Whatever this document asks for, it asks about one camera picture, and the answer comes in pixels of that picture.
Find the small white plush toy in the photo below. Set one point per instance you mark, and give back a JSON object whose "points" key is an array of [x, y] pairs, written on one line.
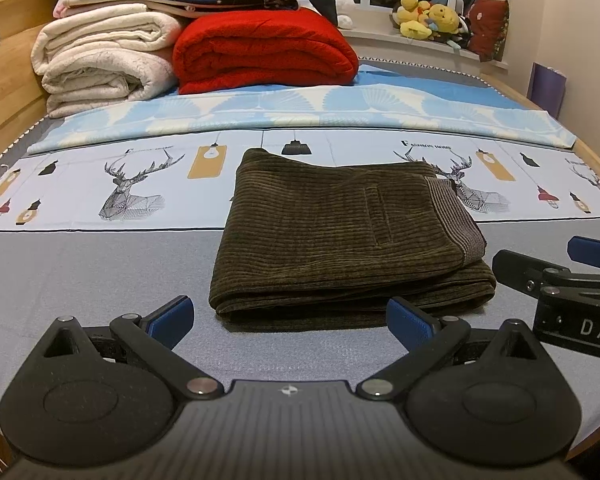
{"points": [[347, 21]]}

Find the light blue patterned sheet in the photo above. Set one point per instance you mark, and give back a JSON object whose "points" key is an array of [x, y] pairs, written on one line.
{"points": [[330, 105]]}

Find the yellow plush toy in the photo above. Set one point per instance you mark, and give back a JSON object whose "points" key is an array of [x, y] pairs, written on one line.
{"points": [[442, 17]]}

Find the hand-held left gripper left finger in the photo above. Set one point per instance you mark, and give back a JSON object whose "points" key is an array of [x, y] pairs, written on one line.
{"points": [[172, 317]]}

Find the red folded blanket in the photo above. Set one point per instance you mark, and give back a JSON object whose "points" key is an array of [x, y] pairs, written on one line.
{"points": [[265, 50]]}

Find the cream fleece blanket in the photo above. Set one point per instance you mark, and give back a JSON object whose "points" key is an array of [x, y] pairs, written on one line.
{"points": [[105, 30]]}

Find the grey deer-print bed sheet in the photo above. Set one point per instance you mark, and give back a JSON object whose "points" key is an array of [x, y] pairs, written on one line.
{"points": [[105, 270]]}

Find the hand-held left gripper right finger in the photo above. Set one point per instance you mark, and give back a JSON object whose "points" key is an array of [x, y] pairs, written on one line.
{"points": [[409, 318]]}

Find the purple box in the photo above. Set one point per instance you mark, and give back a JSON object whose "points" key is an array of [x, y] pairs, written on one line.
{"points": [[547, 90]]}

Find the dark red cushion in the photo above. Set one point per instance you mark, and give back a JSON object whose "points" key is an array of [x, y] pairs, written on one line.
{"points": [[490, 27]]}

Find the pinkish white folded blanket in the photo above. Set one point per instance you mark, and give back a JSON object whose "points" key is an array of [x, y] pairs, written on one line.
{"points": [[105, 82]]}

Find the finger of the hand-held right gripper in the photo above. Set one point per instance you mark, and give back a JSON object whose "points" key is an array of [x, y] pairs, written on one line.
{"points": [[595, 255], [517, 272]]}

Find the yellow plush duck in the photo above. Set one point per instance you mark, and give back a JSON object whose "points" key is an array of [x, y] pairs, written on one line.
{"points": [[414, 15]]}

